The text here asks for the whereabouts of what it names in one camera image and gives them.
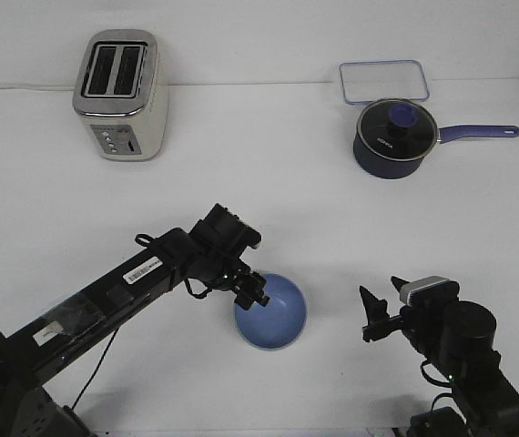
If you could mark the silver two-slot toaster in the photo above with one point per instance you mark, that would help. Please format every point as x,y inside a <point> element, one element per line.
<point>121,94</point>

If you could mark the clear container lid blue rim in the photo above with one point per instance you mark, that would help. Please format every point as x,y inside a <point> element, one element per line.
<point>368,81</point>

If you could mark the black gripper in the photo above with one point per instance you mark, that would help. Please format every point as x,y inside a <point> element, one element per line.
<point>451,333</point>
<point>219,265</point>

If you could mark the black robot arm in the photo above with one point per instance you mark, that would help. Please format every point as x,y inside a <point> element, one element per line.
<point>486,403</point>
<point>33,355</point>

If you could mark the glass pot lid blue knob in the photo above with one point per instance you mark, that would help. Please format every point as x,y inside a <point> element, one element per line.
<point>397,129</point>

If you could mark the blue bowl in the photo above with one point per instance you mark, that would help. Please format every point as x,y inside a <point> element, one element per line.
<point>280,322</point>

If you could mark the dark blue saucepan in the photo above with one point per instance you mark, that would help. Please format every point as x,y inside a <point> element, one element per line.
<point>391,169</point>

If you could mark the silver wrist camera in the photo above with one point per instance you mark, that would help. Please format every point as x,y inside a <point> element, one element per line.
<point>430,290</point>
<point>247,237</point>

